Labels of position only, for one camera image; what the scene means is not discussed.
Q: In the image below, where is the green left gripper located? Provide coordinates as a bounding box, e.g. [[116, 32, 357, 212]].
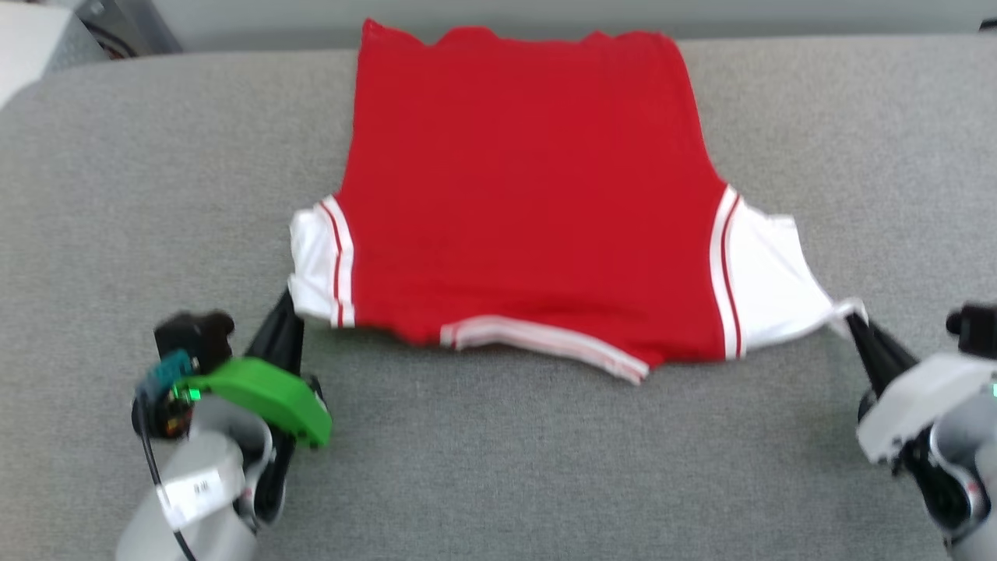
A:
[[131, 290, 334, 449]]

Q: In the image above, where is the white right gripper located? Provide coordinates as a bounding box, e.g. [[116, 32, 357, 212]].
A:
[[845, 313, 994, 467]]

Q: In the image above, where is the red and white garment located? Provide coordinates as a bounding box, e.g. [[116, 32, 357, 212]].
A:
[[288, 19, 869, 386]]

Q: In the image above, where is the white paper label tag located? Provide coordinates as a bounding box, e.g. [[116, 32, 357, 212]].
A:
[[159, 466, 247, 532]]

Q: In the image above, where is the grey metal table leg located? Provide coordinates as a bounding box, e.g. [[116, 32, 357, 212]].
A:
[[117, 0, 185, 55]]

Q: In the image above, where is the white equipment box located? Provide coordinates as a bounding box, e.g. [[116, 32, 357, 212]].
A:
[[0, 2, 107, 110]]

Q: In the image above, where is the teal cable connector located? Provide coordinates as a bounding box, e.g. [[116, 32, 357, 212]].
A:
[[137, 349, 197, 400]]

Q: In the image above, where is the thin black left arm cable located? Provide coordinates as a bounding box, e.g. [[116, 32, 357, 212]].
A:
[[137, 393, 197, 561]]

